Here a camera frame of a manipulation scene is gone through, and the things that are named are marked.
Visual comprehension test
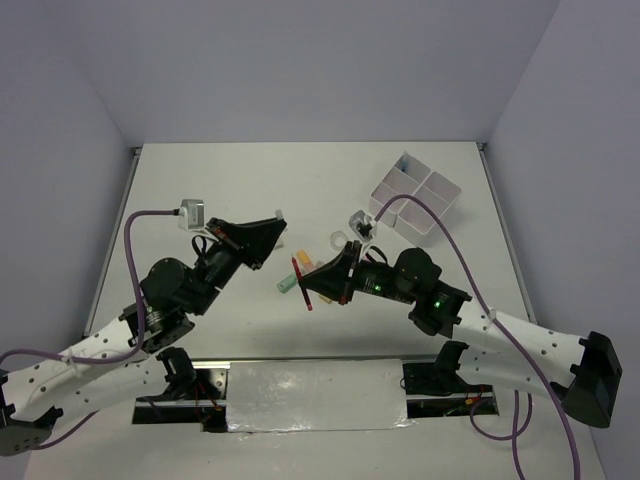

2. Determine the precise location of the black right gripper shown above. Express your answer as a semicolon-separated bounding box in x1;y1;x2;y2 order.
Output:
299;240;416;304

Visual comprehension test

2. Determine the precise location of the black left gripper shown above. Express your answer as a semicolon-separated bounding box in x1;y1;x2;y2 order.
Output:
187;217;286;316

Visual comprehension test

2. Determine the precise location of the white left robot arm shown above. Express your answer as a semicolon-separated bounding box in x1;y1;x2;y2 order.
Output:
1;216;287;457

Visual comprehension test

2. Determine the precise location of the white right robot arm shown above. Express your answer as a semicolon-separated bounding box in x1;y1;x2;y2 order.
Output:
300;241;622;429

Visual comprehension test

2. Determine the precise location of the clear adhesive tape roll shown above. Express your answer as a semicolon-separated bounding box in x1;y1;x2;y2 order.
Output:
330;230;349;251

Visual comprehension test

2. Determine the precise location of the yellow pink highlighter marker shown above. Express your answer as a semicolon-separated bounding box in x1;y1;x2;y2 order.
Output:
296;250;316;272

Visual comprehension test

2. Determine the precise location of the white right storage container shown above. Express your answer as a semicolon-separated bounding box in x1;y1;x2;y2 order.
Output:
396;171;462;239

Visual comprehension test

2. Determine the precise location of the white storage container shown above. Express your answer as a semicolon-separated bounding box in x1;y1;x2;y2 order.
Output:
396;171;462;239
368;151;434;227

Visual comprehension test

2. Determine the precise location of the white left storage container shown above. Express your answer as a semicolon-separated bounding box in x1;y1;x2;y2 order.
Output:
368;151;434;227

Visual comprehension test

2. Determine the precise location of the silver foil covered panel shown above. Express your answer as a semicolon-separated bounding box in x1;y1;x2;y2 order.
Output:
226;359;411;433

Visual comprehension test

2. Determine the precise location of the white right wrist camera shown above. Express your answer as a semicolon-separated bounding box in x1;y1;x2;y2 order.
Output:
348;210;378;244

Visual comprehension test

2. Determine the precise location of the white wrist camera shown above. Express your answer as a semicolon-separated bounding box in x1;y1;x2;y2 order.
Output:
348;210;378;244
178;199;205;231

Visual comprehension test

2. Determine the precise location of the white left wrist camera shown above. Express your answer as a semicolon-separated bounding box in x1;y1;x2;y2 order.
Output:
178;199;205;231

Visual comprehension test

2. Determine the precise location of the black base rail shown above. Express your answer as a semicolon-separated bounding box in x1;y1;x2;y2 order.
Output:
132;357;498;434

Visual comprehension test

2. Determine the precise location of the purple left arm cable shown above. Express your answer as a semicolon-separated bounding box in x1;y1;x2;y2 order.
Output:
0;208;184;451

